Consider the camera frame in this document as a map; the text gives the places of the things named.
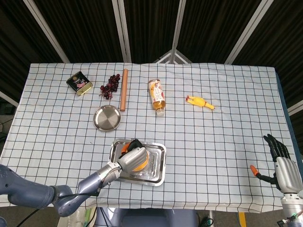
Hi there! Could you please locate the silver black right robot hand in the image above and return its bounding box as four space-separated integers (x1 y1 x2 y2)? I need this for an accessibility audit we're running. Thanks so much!
250 133 303 192

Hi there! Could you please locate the wooden rolling pin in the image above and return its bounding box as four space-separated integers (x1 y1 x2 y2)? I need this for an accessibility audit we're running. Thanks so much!
119 69 129 112

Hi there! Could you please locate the bunch of dark red grapes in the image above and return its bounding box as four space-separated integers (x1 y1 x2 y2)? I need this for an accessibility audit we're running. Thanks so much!
98 74 121 100

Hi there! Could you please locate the clear plastic bag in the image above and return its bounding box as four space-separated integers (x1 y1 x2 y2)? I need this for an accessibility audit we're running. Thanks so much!
58 208 97 227

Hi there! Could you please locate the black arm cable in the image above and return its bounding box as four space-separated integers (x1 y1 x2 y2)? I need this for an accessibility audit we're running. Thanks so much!
18 182 106 227

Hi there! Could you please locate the tea bottle with white cap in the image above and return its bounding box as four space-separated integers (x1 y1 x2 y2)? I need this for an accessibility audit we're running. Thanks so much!
148 79 166 116

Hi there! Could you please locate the white triangular partition foot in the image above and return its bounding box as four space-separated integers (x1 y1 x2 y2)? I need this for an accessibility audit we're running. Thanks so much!
153 49 193 64

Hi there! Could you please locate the white blue checkered tablecloth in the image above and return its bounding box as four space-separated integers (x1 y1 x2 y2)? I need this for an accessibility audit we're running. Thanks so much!
0 62 298 212

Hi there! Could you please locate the double white partition frame post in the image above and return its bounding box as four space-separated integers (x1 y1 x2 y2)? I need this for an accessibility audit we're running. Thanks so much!
111 0 132 64

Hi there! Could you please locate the yellow rubber chicken toy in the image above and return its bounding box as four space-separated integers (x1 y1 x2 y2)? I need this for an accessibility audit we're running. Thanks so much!
185 95 216 111

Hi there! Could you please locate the rectangular stainless steel tray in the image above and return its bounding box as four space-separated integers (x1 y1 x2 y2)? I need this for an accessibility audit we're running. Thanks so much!
107 139 167 187

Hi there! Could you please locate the black luncheon meat can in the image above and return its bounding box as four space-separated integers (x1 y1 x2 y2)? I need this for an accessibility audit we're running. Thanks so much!
66 71 93 96

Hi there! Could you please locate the white partition frame bar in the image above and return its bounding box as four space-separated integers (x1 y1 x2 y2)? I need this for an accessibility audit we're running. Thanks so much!
0 91 19 107
287 100 303 116

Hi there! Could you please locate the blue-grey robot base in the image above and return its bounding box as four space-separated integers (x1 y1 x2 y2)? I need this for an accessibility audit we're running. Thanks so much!
94 207 198 227

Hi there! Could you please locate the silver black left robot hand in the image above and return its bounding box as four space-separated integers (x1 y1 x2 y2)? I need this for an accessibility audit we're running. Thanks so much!
117 139 148 174

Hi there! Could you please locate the round stainless steel plate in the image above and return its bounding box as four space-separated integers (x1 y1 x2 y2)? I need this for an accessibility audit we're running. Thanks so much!
93 105 122 132

